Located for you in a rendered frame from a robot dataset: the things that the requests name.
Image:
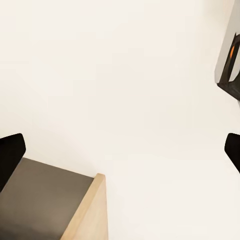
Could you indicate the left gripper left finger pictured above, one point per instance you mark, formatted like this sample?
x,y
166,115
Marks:
x,y
12,149

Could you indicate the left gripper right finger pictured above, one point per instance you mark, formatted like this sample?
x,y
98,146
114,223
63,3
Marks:
x,y
232,148

